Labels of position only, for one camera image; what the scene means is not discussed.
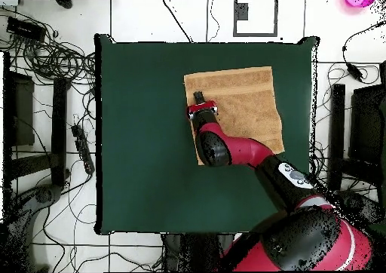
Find tan terry towel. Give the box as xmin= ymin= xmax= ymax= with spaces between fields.
xmin=182 ymin=66 xmax=285 ymax=167

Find dark flat panel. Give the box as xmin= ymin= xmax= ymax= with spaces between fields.
xmin=349 ymin=85 xmax=386 ymax=167
xmin=4 ymin=70 xmax=35 ymax=147

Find dark green table cloth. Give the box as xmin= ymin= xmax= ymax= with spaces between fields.
xmin=93 ymin=32 xmax=320 ymax=236

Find black power strip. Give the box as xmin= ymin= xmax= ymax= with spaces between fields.
xmin=71 ymin=124 xmax=96 ymax=175

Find black bar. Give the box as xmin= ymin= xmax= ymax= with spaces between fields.
xmin=328 ymin=84 xmax=347 ymax=192
xmin=51 ymin=76 xmax=72 ymax=187

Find black metal stand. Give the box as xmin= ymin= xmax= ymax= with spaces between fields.
xmin=161 ymin=232 xmax=242 ymax=272

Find grey chair base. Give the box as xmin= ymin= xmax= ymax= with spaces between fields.
xmin=5 ymin=182 xmax=66 ymax=272
xmin=337 ymin=189 xmax=385 ymax=227

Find pink round object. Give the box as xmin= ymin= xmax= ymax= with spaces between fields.
xmin=343 ymin=0 xmax=378 ymax=10

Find black rectangular box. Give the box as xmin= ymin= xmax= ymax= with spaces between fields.
xmin=5 ymin=16 xmax=47 ymax=41

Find thick black cable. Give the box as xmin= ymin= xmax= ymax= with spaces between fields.
xmin=161 ymin=0 xmax=194 ymax=44

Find thin black cable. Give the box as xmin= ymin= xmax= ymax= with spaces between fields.
xmin=206 ymin=0 xmax=220 ymax=43

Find grey rectangular floor frame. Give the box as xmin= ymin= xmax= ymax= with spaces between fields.
xmin=232 ymin=0 xmax=278 ymax=38

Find tangled black cables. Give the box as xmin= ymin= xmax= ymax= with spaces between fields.
xmin=0 ymin=7 xmax=98 ymax=87

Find black cable with adapter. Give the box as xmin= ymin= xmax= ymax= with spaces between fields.
xmin=341 ymin=19 xmax=386 ymax=83

